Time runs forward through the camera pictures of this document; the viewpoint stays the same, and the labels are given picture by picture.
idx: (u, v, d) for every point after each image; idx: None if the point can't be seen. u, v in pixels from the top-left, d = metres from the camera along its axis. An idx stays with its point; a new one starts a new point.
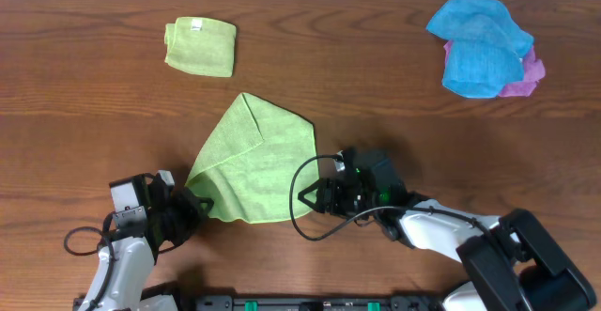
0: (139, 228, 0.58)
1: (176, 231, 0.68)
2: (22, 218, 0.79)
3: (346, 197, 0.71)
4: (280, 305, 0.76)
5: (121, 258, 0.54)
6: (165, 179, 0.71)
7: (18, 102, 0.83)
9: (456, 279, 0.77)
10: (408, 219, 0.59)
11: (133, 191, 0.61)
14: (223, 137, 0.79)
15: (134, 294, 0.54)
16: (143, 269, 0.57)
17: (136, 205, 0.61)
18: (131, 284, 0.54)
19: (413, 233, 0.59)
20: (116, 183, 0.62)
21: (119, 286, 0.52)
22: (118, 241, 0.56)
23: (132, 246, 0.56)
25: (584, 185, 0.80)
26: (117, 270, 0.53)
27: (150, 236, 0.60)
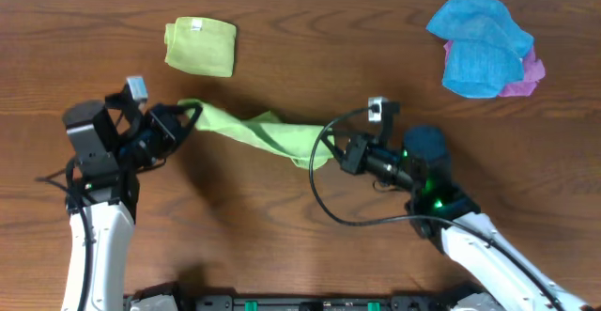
0: (113, 186, 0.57)
1: (153, 159, 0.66)
2: (14, 216, 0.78)
3: (377, 160, 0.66)
4: (279, 306, 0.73)
5: (98, 241, 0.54)
6: (136, 93, 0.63)
7: (18, 101, 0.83)
9: (462, 280, 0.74)
10: (456, 232, 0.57)
11: (98, 137, 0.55)
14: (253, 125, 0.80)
15: (118, 275, 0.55)
16: (122, 239, 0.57)
17: (105, 151, 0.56)
18: (115, 266, 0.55)
19: (450, 243, 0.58)
20: (74, 127, 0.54)
21: (101, 280, 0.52)
22: (93, 212, 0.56)
23: (108, 220, 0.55)
25: (586, 184, 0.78)
26: (97, 256, 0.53)
27: (130, 184, 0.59)
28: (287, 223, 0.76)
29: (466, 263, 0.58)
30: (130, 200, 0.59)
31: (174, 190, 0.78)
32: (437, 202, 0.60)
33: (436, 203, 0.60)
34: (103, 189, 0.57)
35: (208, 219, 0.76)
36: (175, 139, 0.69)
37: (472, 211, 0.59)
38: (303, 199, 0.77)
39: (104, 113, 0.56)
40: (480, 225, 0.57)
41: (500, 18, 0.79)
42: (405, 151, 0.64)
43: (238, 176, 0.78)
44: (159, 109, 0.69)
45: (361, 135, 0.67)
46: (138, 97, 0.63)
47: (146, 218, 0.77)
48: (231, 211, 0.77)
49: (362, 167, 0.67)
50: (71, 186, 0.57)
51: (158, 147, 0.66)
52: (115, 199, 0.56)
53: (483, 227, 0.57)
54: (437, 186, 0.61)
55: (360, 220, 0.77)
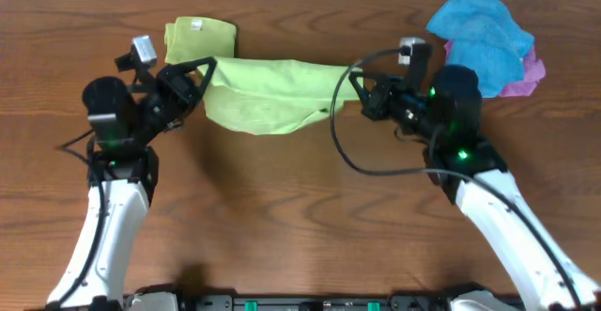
0: (134, 165, 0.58)
1: (170, 123, 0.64)
2: (12, 217, 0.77)
3: (398, 108, 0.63)
4: (279, 305, 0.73)
5: (112, 214, 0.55)
6: (141, 53, 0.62)
7: (17, 101, 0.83)
9: (462, 280, 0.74)
10: (474, 189, 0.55)
11: (118, 124, 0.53)
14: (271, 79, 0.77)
15: (124, 254, 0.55)
16: (134, 218, 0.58)
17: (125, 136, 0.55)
18: (123, 241, 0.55)
19: (467, 198, 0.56)
20: (96, 114, 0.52)
21: (109, 250, 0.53)
22: (111, 188, 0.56)
23: (124, 195, 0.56)
25: (586, 184, 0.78)
26: (108, 227, 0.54)
27: (151, 166, 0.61)
28: (288, 223, 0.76)
29: (485, 224, 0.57)
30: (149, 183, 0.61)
31: (174, 189, 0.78)
32: (462, 153, 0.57)
33: (459, 153, 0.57)
34: (125, 167, 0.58)
35: (207, 219, 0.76)
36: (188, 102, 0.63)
37: (498, 168, 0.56)
38: (303, 199, 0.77)
39: (126, 97, 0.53)
40: (503, 185, 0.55)
41: (500, 18, 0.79)
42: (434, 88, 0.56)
43: (242, 177, 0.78)
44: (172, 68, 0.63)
45: (387, 81, 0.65)
46: (145, 56, 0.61)
47: (146, 219, 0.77)
48: (231, 211, 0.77)
49: (386, 115, 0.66)
50: (94, 161, 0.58)
51: (173, 112, 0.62)
52: (134, 178, 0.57)
53: (505, 189, 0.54)
54: (463, 131, 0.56)
55: (359, 220, 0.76)
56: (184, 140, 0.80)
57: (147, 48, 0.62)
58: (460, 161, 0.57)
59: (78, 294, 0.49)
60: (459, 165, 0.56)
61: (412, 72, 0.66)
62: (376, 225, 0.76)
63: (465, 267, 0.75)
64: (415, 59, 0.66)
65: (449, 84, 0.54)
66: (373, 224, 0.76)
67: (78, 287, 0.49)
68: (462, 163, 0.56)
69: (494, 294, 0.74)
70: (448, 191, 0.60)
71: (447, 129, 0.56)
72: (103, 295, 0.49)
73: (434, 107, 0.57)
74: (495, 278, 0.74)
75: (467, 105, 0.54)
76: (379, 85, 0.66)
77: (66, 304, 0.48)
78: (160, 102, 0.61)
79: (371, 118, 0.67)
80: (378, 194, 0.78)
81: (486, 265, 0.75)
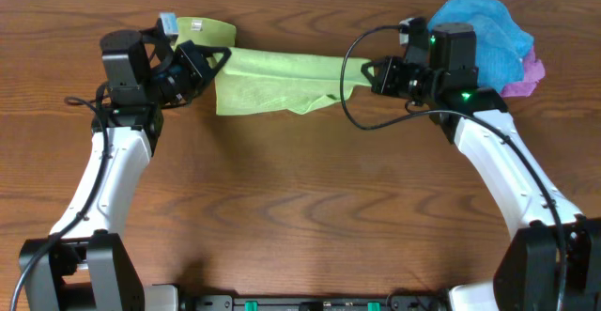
0: (137, 115, 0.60)
1: (177, 95, 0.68)
2: (8, 217, 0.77)
3: (405, 79, 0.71)
4: (280, 305, 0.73)
5: (115, 157, 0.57)
6: (166, 27, 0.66)
7: (16, 101, 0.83)
9: (462, 279, 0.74)
10: (469, 123, 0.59)
11: (130, 67, 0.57)
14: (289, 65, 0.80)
15: (126, 194, 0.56)
16: (138, 163, 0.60)
17: (134, 83, 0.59)
18: (126, 183, 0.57)
19: (464, 133, 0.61)
20: (108, 54, 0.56)
21: (112, 190, 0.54)
22: (115, 132, 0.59)
23: (129, 141, 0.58)
25: (588, 183, 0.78)
26: (110, 169, 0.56)
27: (156, 118, 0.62)
28: (288, 223, 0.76)
29: (478, 160, 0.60)
30: (151, 133, 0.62)
31: (174, 188, 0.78)
32: (465, 93, 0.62)
33: (462, 93, 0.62)
34: (129, 116, 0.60)
35: (207, 219, 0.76)
36: (201, 77, 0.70)
37: (498, 109, 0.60)
38: (303, 198, 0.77)
39: (138, 43, 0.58)
40: (498, 121, 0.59)
41: (499, 18, 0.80)
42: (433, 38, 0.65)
43: (243, 175, 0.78)
44: (190, 43, 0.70)
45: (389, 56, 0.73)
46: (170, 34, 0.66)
47: (146, 218, 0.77)
48: (231, 211, 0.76)
49: (395, 88, 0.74)
50: (100, 109, 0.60)
51: (185, 85, 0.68)
52: (138, 126, 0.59)
53: (500, 125, 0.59)
54: (461, 75, 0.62)
55: (359, 220, 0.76)
56: (184, 140, 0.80)
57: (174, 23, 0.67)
58: (464, 100, 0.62)
59: (79, 227, 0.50)
60: (459, 104, 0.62)
61: (413, 49, 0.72)
62: (376, 225, 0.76)
63: (466, 266, 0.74)
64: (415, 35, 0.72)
65: (444, 29, 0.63)
66: (374, 224, 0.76)
67: (79, 222, 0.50)
68: (463, 101, 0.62)
69: None
70: (448, 132, 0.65)
71: (446, 72, 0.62)
72: (103, 229, 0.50)
73: (434, 58, 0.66)
74: None
75: (459, 45, 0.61)
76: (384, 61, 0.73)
77: (66, 237, 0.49)
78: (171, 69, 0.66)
79: (381, 89, 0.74)
80: (378, 194, 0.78)
81: (486, 265, 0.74)
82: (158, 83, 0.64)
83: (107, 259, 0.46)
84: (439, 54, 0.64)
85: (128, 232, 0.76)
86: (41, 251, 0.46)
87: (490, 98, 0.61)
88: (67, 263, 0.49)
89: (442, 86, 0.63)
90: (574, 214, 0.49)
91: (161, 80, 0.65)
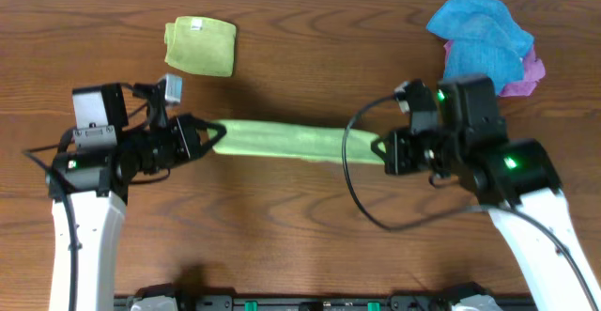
0: (100, 166, 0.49)
1: (157, 168, 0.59)
2: (9, 217, 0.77)
3: (416, 151, 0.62)
4: (280, 305, 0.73)
5: (84, 244, 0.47)
6: (170, 94, 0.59)
7: (15, 101, 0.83)
9: (461, 279, 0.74)
10: (511, 217, 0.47)
11: (104, 106, 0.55)
14: (285, 140, 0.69)
15: (112, 281, 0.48)
16: (115, 236, 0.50)
17: (104, 124, 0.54)
18: (108, 267, 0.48)
19: (512, 225, 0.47)
20: (82, 93, 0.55)
21: (93, 288, 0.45)
22: (77, 211, 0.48)
23: (96, 210, 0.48)
25: (586, 184, 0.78)
26: (84, 261, 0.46)
27: (123, 161, 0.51)
28: (287, 222, 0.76)
29: (526, 266, 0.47)
30: (118, 178, 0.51)
31: (173, 188, 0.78)
32: (510, 162, 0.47)
33: (507, 161, 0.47)
34: (89, 169, 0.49)
35: (207, 218, 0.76)
36: (190, 155, 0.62)
37: (547, 189, 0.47)
38: (303, 198, 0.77)
39: (115, 89, 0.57)
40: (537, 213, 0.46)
41: (499, 18, 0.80)
42: (440, 94, 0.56)
43: (242, 175, 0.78)
44: (189, 116, 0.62)
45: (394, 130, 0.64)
46: (170, 98, 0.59)
47: (146, 218, 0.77)
48: (231, 211, 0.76)
49: (410, 165, 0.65)
50: (55, 166, 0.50)
51: (171, 157, 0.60)
52: (105, 186, 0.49)
53: (559, 228, 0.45)
54: (486, 139, 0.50)
55: (360, 220, 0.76)
56: None
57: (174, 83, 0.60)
58: (508, 169, 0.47)
59: None
60: (503, 174, 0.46)
61: (417, 120, 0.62)
62: (376, 225, 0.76)
63: (466, 266, 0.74)
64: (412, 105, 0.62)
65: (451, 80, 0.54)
66: (374, 224, 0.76)
67: None
68: (508, 172, 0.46)
69: (492, 293, 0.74)
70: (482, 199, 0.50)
71: (469, 130, 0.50)
72: None
73: (448, 119, 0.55)
74: (495, 278, 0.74)
75: (473, 97, 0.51)
76: (391, 133, 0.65)
77: None
78: (157, 137, 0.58)
79: (394, 169, 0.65)
80: (378, 194, 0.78)
81: (485, 265, 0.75)
82: (140, 147, 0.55)
83: None
84: (451, 112, 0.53)
85: (127, 231, 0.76)
86: None
87: (539, 160, 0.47)
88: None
89: (468, 147, 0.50)
90: None
91: (144, 141, 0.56)
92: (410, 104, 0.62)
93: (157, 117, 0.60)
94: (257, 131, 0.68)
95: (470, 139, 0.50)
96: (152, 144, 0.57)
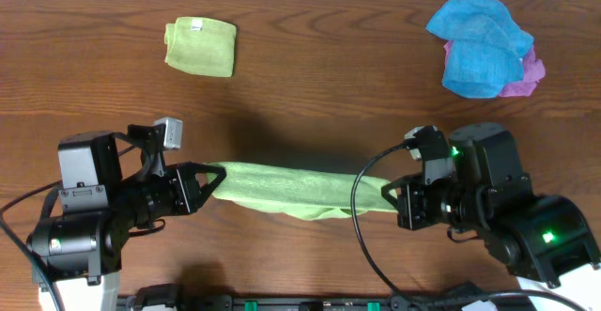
0: (88, 241, 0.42)
1: (153, 223, 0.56)
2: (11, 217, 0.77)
3: (434, 205, 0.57)
4: (279, 306, 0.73)
5: None
6: (168, 139, 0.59)
7: (15, 101, 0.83)
9: (460, 279, 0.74)
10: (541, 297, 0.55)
11: (94, 163, 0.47)
14: (291, 182, 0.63)
15: None
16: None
17: (94, 183, 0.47)
18: None
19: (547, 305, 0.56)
20: (69, 147, 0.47)
21: None
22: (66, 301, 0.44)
23: (89, 296, 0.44)
25: (586, 184, 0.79)
26: None
27: (115, 227, 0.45)
28: (288, 221, 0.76)
29: None
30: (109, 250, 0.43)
31: None
32: (547, 234, 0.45)
33: (545, 233, 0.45)
34: (78, 241, 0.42)
35: (207, 218, 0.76)
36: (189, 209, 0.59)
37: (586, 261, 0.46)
38: None
39: (107, 139, 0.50)
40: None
41: (499, 18, 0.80)
42: (454, 148, 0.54)
43: None
44: (191, 163, 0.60)
45: (408, 178, 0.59)
46: (169, 144, 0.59)
47: None
48: (231, 212, 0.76)
49: (425, 218, 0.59)
50: (37, 242, 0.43)
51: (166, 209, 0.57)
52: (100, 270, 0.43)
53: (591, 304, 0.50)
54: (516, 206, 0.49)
55: (360, 220, 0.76)
56: (184, 140, 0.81)
57: (175, 129, 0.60)
58: (545, 242, 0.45)
59: None
60: (539, 250, 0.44)
61: (434, 167, 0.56)
62: (376, 225, 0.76)
63: (465, 266, 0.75)
64: (427, 151, 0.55)
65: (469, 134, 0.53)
66: (374, 224, 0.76)
67: None
68: (544, 246, 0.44)
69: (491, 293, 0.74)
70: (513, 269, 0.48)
71: (490, 190, 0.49)
72: None
73: (467, 177, 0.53)
74: (494, 277, 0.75)
75: (497, 154, 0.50)
76: (402, 184, 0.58)
77: None
78: (153, 189, 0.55)
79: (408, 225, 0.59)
80: None
81: (485, 265, 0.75)
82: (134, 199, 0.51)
83: None
84: (468, 168, 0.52)
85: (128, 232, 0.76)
86: None
87: (577, 228, 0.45)
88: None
89: (492, 210, 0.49)
90: None
91: (141, 194, 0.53)
92: (423, 151, 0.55)
93: (154, 163, 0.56)
94: (262, 175, 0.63)
95: (492, 200, 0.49)
96: (148, 194, 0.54)
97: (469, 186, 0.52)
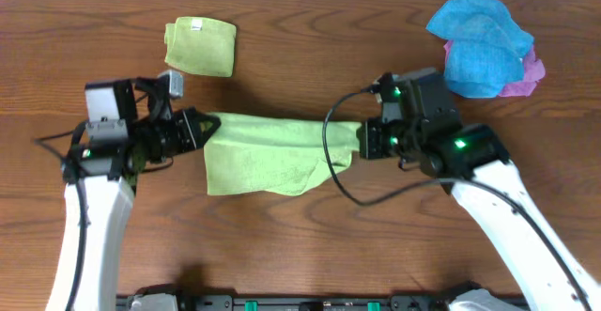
0: (113, 157, 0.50)
1: (163, 158, 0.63)
2: (10, 217, 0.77)
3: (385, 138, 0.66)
4: (280, 305, 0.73)
5: (94, 225, 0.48)
6: (173, 87, 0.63)
7: (15, 101, 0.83)
9: (461, 279, 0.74)
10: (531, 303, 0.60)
11: (115, 102, 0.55)
14: (281, 132, 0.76)
15: (112, 269, 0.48)
16: (123, 217, 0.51)
17: (116, 118, 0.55)
18: (112, 255, 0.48)
19: None
20: (95, 87, 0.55)
21: (98, 268, 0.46)
22: (88, 192, 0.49)
23: (107, 195, 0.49)
25: (586, 184, 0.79)
26: (92, 240, 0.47)
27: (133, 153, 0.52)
28: (288, 220, 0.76)
29: None
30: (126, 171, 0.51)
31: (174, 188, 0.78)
32: (459, 142, 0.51)
33: (457, 142, 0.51)
34: (102, 159, 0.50)
35: (207, 218, 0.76)
36: (194, 147, 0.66)
37: (499, 159, 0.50)
38: (303, 198, 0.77)
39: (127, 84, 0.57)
40: (507, 185, 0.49)
41: (499, 18, 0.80)
42: (397, 89, 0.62)
43: None
44: (191, 108, 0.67)
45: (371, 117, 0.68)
46: (174, 92, 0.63)
47: (147, 219, 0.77)
48: (231, 211, 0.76)
49: (381, 150, 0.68)
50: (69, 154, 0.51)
51: (174, 147, 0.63)
52: (115, 175, 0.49)
53: None
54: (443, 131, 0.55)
55: (360, 220, 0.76)
56: None
57: (178, 78, 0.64)
58: (458, 150, 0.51)
59: None
60: (454, 155, 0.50)
61: (390, 108, 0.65)
62: (376, 225, 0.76)
63: (465, 266, 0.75)
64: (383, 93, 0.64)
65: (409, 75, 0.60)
66: (374, 224, 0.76)
67: None
68: (459, 152, 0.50)
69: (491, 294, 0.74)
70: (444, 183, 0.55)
71: (423, 120, 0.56)
72: None
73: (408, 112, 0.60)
74: (495, 277, 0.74)
75: (426, 87, 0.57)
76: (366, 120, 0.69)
77: None
78: (164, 128, 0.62)
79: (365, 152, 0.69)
80: (378, 194, 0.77)
81: (485, 264, 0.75)
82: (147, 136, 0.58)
83: None
84: (408, 104, 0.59)
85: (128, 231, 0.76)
86: None
87: (488, 143, 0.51)
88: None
89: (423, 134, 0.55)
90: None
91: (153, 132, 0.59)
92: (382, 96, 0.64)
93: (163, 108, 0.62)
94: (255, 124, 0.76)
95: (425, 128, 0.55)
96: (161, 132, 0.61)
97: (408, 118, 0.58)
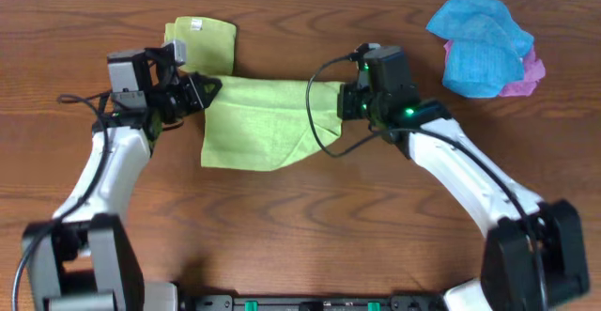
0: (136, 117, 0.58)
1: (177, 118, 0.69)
2: (9, 217, 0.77)
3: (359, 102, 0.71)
4: (279, 305, 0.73)
5: (115, 150, 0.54)
6: (177, 55, 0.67)
7: (14, 101, 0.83)
9: (461, 278, 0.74)
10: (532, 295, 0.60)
11: (134, 75, 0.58)
14: (274, 92, 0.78)
15: (123, 198, 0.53)
16: (136, 162, 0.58)
17: (137, 89, 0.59)
18: (123, 184, 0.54)
19: None
20: (115, 61, 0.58)
21: (112, 178, 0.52)
22: (115, 132, 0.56)
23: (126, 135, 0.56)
25: (586, 183, 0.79)
26: (111, 161, 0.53)
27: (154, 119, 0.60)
28: (287, 220, 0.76)
29: None
30: (150, 135, 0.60)
31: (173, 187, 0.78)
32: (409, 110, 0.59)
33: (406, 110, 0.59)
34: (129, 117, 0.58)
35: (207, 217, 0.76)
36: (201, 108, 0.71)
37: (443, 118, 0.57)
38: (302, 198, 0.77)
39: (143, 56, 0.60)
40: (448, 130, 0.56)
41: (499, 18, 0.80)
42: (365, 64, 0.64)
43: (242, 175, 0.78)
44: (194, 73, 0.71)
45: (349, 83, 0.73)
46: (177, 59, 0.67)
47: (146, 218, 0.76)
48: (230, 210, 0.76)
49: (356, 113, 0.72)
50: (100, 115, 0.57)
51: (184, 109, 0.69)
52: (137, 126, 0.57)
53: None
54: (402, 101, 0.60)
55: (359, 219, 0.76)
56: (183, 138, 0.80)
57: (181, 47, 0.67)
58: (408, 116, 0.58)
59: (80, 211, 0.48)
60: (406, 122, 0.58)
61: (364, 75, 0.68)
62: (376, 225, 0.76)
63: (465, 266, 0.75)
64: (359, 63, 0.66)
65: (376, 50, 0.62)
66: (374, 224, 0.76)
67: (79, 207, 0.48)
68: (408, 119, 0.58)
69: None
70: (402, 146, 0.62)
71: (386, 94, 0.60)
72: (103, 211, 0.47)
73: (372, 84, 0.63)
74: None
75: (392, 64, 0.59)
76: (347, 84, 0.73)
77: (67, 220, 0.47)
78: (174, 91, 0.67)
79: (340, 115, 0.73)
80: (377, 194, 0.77)
81: None
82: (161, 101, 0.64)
83: (107, 241, 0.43)
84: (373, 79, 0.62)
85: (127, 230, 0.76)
86: (44, 230, 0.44)
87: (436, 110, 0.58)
88: (68, 251, 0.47)
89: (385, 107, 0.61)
90: (535, 202, 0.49)
91: (165, 98, 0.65)
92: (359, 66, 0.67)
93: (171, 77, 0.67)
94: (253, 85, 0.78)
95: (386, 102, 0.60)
96: (171, 96, 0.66)
97: (374, 89, 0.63)
